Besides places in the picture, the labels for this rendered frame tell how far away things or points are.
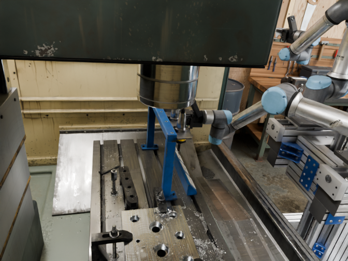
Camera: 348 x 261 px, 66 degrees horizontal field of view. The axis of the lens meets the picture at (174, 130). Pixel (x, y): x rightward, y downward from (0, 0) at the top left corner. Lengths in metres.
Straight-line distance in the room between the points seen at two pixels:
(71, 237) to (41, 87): 0.88
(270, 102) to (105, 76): 1.00
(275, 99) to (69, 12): 0.90
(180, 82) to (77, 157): 1.23
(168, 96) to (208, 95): 1.28
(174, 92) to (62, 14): 0.28
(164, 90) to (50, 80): 1.21
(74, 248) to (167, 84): 1.02
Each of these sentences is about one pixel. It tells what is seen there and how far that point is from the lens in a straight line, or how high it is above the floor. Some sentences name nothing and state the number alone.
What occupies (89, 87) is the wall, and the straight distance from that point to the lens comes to 1.76.
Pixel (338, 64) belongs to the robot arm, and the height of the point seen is 1.47.
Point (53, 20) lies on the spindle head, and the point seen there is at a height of 1.66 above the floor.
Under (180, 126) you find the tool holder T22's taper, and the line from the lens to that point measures 1.11.
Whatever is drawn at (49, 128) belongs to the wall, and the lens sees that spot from 1.90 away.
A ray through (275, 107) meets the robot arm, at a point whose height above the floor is 1.34.
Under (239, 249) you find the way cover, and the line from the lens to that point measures 1.33.
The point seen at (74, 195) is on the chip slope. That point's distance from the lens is 1.64.
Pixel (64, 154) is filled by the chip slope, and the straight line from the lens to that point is 1.79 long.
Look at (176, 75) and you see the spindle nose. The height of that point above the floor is 1.55.
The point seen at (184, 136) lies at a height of 1.22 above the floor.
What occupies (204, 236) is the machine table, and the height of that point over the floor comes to 0.90.
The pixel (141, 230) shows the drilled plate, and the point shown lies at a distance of 0.98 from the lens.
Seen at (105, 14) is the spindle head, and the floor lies 1.67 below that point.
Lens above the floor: 1.71
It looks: 26 degrees down
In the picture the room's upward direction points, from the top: 6 degrees clockwise
